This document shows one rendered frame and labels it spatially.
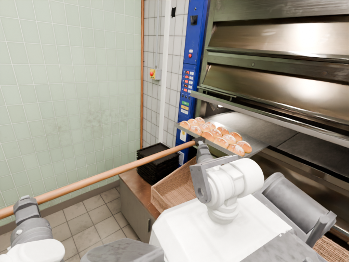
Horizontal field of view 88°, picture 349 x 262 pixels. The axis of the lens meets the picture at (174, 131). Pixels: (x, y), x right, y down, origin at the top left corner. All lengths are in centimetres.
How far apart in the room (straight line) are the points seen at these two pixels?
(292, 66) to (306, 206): 80
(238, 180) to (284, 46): 95
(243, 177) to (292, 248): 15
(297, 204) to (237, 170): 22
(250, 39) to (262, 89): 30
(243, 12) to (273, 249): 122
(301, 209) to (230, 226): 20
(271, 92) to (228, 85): 28
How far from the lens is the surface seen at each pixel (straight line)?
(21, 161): 209
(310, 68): 116
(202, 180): 31
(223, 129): 128
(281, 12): 125
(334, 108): 114
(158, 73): 186
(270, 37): 125
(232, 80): 133
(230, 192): 33
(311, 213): 54
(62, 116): 197
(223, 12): 144
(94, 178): 81
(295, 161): 126
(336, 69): 114
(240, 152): 106
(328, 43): 115
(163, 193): 159
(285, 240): 43
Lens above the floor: 170
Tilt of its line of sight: 24 degrees down
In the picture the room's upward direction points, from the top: 5 degrees clockwise
